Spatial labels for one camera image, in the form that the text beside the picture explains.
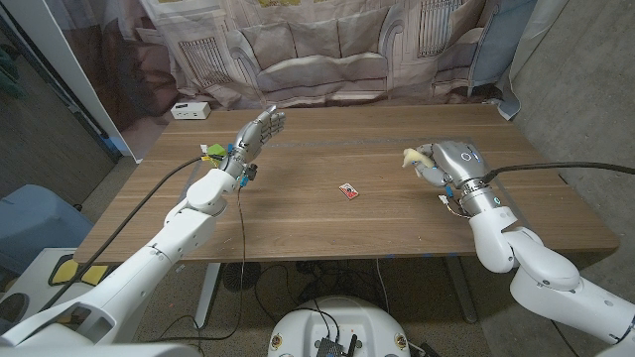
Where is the white partition panel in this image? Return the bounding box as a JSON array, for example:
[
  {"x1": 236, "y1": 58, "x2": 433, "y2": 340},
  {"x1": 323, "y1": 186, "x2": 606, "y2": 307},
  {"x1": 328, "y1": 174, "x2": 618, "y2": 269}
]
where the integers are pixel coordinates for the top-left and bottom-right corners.
[{"x1": 0, "y1": 0, "x2": 145, "y2": 164}]

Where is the blue upholstered chair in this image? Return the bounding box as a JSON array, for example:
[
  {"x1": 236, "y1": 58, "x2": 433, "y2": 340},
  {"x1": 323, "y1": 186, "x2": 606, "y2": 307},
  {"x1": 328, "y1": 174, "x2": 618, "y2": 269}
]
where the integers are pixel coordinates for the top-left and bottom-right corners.
[{"x1": 0, "y1": 183, "x2": 95, "y2": 272}]

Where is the pale grey hanging cloth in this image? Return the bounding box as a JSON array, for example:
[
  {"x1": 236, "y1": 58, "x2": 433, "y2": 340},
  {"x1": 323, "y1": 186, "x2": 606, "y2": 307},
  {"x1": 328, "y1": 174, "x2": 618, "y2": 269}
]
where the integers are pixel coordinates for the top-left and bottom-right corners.
[{"x1": 498, "y1": 0, "x2": 567, "y2": 121}]

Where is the black round floor fan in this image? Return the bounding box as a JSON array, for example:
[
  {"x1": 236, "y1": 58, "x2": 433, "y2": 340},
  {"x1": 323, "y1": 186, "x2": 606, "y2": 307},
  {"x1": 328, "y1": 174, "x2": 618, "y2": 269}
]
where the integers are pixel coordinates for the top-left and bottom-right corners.
[{"x1": 221, "y1": 261, "x2": 262, "y2": 293}]

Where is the white table leg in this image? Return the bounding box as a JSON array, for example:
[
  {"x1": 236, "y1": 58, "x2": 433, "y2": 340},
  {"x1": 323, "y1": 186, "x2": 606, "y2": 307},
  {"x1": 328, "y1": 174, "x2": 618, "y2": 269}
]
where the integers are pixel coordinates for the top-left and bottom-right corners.
[{"x1": 193, "y1": 262, "x2": 222, "y2": 326}]

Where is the white floor platform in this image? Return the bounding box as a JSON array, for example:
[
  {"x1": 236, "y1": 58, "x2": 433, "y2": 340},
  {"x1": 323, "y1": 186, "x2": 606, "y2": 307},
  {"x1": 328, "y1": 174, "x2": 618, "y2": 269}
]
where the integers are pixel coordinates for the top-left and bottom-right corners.
[{"x1": 0, "y1": 247, "x2": 125, "y2": 343}]

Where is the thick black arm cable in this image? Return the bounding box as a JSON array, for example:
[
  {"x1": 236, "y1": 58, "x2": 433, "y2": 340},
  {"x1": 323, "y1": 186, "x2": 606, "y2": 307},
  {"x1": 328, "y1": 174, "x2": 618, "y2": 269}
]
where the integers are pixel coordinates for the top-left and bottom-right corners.
[
  {"x1": 39, "y1": 155, "x2": 217, "y2": 312},
  {"x1": 480, "y1": 161, "x2": 635, "y2": 184}
]

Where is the yellow pad with black rim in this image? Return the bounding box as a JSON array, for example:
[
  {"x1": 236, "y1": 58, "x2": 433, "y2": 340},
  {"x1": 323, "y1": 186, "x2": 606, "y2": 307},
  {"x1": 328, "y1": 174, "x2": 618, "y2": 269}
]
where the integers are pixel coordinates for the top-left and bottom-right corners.
[{"x1": 48, "y1": 254, "x2": 111, "y2": 288}]

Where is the pale yellow sponge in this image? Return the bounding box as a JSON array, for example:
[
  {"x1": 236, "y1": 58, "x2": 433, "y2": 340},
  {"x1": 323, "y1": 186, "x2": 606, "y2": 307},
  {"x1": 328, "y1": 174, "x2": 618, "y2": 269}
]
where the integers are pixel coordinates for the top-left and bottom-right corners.
[{"x1": 401, "y1": 148, "x2": 436, "y2": 170}]

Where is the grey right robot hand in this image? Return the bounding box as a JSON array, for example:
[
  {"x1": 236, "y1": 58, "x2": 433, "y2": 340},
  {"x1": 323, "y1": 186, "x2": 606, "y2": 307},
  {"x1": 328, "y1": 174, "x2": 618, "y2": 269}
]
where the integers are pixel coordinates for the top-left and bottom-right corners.
[{"x1": 414, "y1": 140, "x2": 489, "y2": 189}]

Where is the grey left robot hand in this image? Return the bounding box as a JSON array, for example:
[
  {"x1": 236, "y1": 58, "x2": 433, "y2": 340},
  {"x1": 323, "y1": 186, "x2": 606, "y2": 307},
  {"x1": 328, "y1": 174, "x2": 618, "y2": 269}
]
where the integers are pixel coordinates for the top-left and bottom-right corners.
[{"x1": 220, "y1": 104, "x2": 288, "y2": 182}]

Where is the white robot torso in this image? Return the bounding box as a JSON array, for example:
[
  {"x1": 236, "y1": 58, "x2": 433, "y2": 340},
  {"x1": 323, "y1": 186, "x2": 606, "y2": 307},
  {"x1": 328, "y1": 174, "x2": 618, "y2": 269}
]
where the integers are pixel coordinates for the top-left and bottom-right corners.
[{"x1": 267, "y1": 296, "x2": 412, "y2": 357}]

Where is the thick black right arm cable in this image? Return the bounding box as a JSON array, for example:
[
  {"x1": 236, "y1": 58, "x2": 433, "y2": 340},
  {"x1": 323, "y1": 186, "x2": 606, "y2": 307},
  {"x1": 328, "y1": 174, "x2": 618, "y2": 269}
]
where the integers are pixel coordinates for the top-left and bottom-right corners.
[{"x1": 480, "y1": 161, "x2": 635, "y2": 184}]

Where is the black floor cable tangle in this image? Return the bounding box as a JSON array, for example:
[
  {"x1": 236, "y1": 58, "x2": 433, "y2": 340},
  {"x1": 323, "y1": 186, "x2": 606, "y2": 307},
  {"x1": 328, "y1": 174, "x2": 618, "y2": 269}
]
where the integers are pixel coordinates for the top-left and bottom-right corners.
[{"x1": 255, "y1": 260, "x2": 391, "y2": 323}]

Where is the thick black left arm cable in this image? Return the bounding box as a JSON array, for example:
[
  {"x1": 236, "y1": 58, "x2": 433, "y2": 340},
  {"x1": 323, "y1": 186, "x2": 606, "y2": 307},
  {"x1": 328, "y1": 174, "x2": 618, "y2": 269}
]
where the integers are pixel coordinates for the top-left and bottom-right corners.
[{"x1": 39, "y1": 155, "x2": 217, "y2": 312}]

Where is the grey table leg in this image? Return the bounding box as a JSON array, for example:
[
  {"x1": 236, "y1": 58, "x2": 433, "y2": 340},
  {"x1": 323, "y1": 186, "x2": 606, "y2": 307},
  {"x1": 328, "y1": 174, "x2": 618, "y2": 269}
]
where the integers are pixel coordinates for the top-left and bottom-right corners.
[{"x1": 444, "y1": 256, "x2": 478, "y2": 324}]

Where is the thin black left wrist cable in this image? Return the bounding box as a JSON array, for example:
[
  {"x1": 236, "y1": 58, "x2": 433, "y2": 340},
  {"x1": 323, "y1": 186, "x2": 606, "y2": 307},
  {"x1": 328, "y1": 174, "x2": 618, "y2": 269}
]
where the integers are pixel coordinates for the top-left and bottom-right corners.
[{"x1": 148, "y1": 185, "x2": 248, "y2": 344}]

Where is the white power strip box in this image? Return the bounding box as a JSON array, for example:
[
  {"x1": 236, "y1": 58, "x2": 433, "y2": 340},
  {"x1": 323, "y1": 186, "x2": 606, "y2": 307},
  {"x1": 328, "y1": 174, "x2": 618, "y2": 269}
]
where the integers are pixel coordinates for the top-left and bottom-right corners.
[{"x1": 170, "y1": 101, "x2": 212, "y2": 121}]

